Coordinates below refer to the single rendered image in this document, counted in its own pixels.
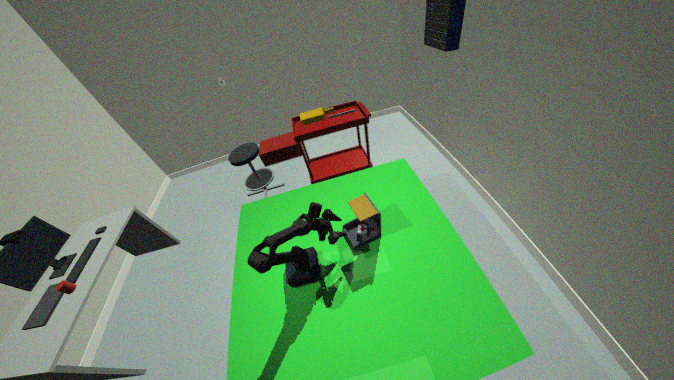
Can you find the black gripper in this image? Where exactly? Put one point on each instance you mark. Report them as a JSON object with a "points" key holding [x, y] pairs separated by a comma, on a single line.
{"points": [[325, 226]]}

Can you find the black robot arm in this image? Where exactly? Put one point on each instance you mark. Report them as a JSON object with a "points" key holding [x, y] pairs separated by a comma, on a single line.
{"points": [[262, 262]]}

